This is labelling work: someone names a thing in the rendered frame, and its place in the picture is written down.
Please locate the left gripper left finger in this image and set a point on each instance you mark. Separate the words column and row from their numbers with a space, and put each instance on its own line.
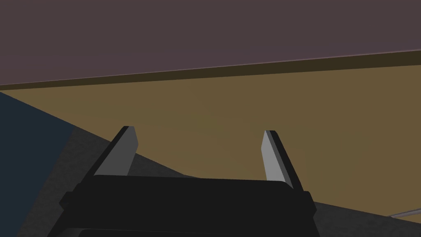
column 119, row 155

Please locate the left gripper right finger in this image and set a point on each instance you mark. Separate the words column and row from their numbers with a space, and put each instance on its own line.
column 275, row 160

